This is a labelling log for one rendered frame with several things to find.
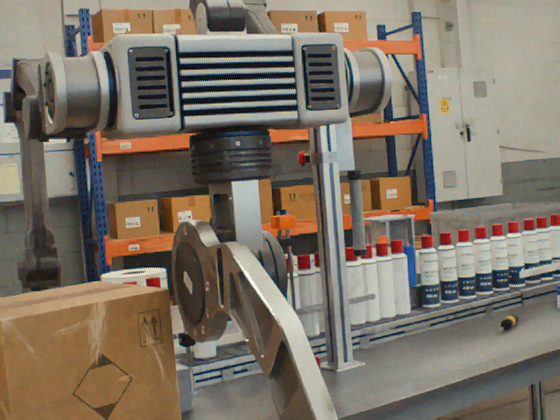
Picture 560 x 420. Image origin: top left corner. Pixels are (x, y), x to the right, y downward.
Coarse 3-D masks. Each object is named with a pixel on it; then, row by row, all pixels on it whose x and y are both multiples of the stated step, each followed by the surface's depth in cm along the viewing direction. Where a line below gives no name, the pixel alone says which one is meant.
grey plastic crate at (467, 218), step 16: (464, 208) 422; (480, 208) 427; (496, 208) 433; (512, 208) 438; (528, 208) 391; (544, 208) 397; (432, 224) 409; (448, 224) 417; (464, 224) 387; (480, 224) 378; (432, 240) 410
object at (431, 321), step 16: (464, 304) 227; (480, 304) 230; (496, 304) 234; (512, 304) 239; (400, 320) 213; (416, 320) 216; (432, 320) 219; (448, 320) 223; (464, 320) 226; (352, 336) 203; (384, 336) 210; (400, 336) 212; (320, 352) 198; (192, 368) 178; (208, 368) 180; (224, 368) 183; (240, 368) 185; (256, 368) 188; (208, 384) 180
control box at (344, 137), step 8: (336, 128) 187; (344, 128) 187; (336, 136) 187; (344, 136) 187; (352, 136) 187; (336, 144) 187; (344, 144) 187; (352, 144) 187; (336, 152) 187; (344, 152) 187; (352, 152) 187; (312, 160) 188; (336, 160) 187; (344, 160) 187; (352, 160) 187; (312, 168) 188; (344, 168) 187; (352, 168) 187
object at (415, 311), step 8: (480, 296) 236; (488, 296) 235; (440, 304) 229; (448, 304) 228; (456, 304) 227; (416, 312) 221; (424, 312) 220; (384, 320) 214; (392, 320) 213; (352, 328) 207; (360, 328) 207; (320, 336) 200; (216, 352) 191; (224, 352) 191; (232, 352) 190; (240, 352) 189; (248, 352) 189; (176, 360) 186; (184, 360) 185; (192, 360) 185; (200, 360) 184; (208, 360) 184; (216, 360) 183
